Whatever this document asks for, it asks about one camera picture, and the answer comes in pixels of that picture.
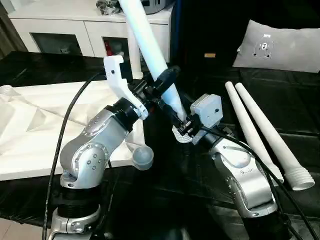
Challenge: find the white plastic table leg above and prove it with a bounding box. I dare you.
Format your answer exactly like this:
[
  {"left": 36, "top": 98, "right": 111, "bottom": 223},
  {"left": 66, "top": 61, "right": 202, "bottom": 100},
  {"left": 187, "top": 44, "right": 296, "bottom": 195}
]
[
  {"left": 224, "top": 81, "right": 285, "bottom": 186},
  {"left": 126, "top": 19, "right": 144, "bottom": 82},
  {"left": 234, "top": 82, "right": 316, "bottom": 192},
  {"left": 118, "top": 0, "right": 197, "bottom": 147}
]

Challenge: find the white plastic table top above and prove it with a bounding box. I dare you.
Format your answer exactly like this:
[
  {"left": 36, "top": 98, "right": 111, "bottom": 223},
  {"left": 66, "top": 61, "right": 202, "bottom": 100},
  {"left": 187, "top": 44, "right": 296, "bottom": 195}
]
[{"left": 0, "top": 79, "right": 154, "bottom": 182}]

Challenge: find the cluster of small bottles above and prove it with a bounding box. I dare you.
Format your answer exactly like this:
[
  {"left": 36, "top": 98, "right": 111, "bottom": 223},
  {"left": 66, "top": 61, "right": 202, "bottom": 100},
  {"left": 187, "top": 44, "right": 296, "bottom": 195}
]
[{"left": 102, "top": 37, "right": 129, "bottom": 59}]

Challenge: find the black cabinet with yellow label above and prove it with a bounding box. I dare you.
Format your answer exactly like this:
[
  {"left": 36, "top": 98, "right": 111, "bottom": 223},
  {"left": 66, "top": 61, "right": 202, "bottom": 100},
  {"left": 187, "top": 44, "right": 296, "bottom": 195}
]
[{"left": 171, "top": 0, "right": 251, "bottom": 68}]

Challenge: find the black work mat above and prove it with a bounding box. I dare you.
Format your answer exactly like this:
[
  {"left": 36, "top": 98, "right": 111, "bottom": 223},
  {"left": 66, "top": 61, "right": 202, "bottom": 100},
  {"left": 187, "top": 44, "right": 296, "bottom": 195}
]
[{"left": 0, "top": 52, "right": 320, "bottom": 240}]

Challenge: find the grey bag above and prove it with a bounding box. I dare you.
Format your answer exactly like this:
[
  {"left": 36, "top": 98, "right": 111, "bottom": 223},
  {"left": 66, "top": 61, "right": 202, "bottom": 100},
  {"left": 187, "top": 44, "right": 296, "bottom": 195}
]
[{"left": 142, "top": 0, "right": 176, "bottom": 15}]

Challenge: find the white cabinet with glass doors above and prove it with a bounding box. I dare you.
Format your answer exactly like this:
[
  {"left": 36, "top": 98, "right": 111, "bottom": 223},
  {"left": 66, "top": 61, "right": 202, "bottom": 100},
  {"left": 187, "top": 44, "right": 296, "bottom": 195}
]
[{"left": 7, "top": 0, "right": 174, "bottom": 64}]

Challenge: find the white cushion with badge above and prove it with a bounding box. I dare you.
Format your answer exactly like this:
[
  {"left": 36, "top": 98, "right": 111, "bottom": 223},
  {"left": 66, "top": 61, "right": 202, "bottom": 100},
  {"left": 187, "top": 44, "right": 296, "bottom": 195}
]
[{"left": 232, "top": 19, "right": 320, "bottom": 75}]

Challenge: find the grey brown curtain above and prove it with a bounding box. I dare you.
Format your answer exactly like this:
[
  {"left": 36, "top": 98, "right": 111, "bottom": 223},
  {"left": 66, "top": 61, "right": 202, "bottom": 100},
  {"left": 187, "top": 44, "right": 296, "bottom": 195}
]
[{"left": 0, "top": 4, "right": 27, "bottom": 59}]

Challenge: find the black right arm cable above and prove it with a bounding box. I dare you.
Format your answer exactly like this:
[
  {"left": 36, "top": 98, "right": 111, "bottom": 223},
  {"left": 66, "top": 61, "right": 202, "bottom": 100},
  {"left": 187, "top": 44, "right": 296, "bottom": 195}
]
[{"left": 212, "top": 126, "right": 320, "bottom": 240}]

